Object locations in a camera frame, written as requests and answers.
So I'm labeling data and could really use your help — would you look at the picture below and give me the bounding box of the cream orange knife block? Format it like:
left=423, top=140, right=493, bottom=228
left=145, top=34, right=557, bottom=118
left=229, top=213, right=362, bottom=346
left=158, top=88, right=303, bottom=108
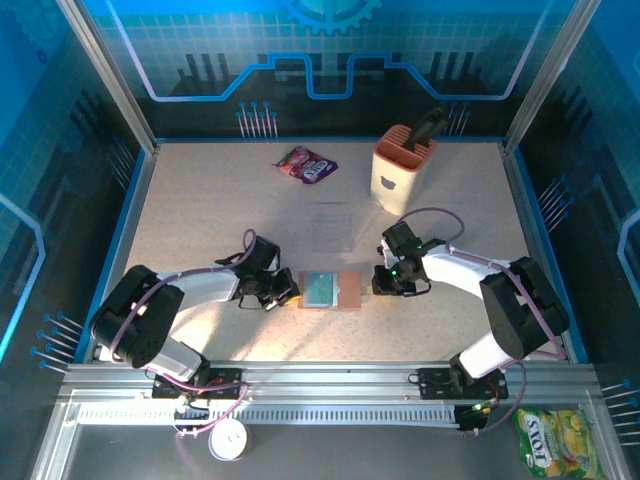
left=369, top=124, right=438, bottom=216

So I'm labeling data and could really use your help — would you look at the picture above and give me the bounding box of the purple candy bag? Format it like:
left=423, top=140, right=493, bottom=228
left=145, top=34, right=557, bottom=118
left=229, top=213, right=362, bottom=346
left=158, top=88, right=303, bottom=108
left=272, top=145, right=340, bottom=186

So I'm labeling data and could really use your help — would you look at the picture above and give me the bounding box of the white round tape roll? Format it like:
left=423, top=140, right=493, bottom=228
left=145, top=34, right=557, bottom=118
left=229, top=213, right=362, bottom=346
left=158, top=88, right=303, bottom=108
left=208, top=419, right=250, bottom=462

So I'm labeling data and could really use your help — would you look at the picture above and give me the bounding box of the yellow green candy bag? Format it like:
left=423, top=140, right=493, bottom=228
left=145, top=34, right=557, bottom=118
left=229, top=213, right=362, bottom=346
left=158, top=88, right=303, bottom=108
left=513, top=408, right=610, bottom=480

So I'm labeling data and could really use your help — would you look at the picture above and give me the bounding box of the aluminium front rail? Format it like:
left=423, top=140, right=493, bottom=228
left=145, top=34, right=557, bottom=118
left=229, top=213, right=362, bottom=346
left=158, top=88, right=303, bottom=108
left=59, top=362, right=601, bottom=401

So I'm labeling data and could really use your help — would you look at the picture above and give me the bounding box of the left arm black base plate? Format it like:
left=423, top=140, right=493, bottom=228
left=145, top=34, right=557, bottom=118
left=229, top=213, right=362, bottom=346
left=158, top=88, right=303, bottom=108
left=149, top=367, right=246, bottom=401

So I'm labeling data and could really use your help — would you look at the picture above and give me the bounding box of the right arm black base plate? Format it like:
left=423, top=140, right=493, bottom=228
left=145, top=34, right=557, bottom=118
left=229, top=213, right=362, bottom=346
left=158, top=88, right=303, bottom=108
left=417, top=367, right=510, bottom=401

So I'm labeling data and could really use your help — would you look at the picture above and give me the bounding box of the black knife handle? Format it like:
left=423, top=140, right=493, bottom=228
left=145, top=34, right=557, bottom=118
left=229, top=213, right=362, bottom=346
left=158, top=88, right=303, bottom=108
left=402, top=106, right=450, bottom=152

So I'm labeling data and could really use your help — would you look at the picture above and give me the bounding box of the slotted grey cable duct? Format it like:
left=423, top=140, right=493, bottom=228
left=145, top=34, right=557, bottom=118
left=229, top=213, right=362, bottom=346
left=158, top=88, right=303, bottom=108
left=74, top=407, right=461, bottom=427

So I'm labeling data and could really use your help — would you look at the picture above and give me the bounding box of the aluminium side rail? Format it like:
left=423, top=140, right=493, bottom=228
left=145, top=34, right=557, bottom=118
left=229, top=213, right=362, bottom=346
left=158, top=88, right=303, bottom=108
left=92, top=142, right=161, bottom=364
left=501, top=142, right=574, bottom=364

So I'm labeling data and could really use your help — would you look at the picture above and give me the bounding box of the aluminium frame post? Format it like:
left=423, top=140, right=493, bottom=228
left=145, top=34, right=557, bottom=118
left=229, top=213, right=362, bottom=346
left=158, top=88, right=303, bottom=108
left=55, top=0, right=162, bottom=154
left=502, top=0, right=605, bottom=154

